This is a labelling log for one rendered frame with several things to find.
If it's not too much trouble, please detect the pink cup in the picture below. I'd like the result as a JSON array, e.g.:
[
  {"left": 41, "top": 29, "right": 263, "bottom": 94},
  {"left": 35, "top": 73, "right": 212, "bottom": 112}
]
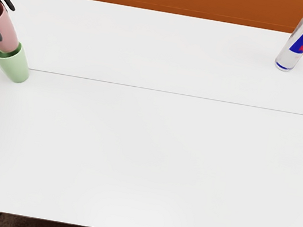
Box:
[{"left": 0, "top": 1, "right": 26, "bottom": 55}]

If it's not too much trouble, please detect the silver and blue can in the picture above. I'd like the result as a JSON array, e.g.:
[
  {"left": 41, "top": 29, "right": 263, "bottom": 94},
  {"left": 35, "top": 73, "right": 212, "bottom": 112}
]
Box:
[{"left": 273, "top": 9, "right": 303, "bottom": 75}]

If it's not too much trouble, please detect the light green cup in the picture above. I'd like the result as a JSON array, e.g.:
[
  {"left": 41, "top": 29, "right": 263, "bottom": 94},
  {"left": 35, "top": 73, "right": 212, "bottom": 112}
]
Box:
[{"left": 0, "top": 39, "right": 35, "bottom": 86}]

